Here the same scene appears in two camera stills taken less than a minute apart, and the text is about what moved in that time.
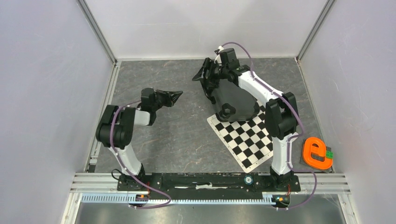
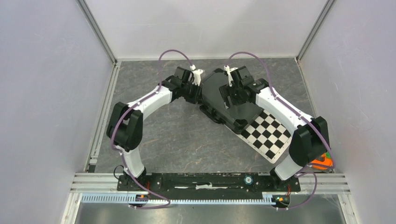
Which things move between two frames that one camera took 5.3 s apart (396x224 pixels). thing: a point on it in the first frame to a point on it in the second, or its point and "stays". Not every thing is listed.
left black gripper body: [162, 99] to [191, 92]
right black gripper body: [215, 73] to [235, 94]
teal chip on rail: [248, 179] stays
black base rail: [208, 184] stays
